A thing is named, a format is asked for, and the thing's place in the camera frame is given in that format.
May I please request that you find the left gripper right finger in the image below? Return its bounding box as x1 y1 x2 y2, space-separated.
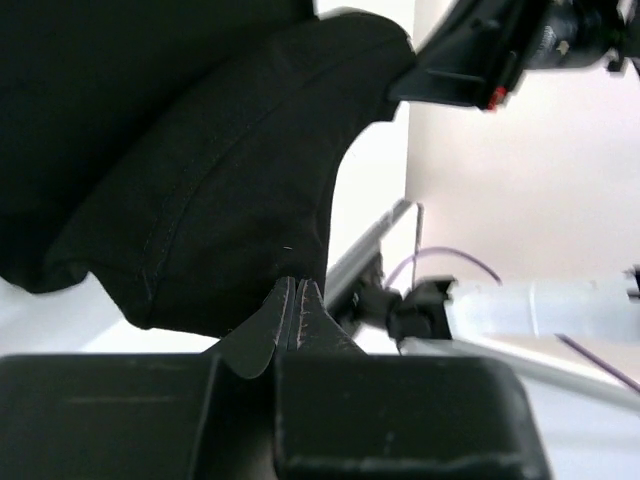
274 280 552 479

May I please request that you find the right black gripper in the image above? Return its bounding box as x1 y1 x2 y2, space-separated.
389 1 639 110

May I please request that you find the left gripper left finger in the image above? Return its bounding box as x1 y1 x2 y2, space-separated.
1 278 295 479

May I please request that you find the black skirt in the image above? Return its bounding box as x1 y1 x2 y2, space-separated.
1 1 415 337

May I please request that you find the front aluminium rail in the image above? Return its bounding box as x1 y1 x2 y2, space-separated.
325 199 639 412

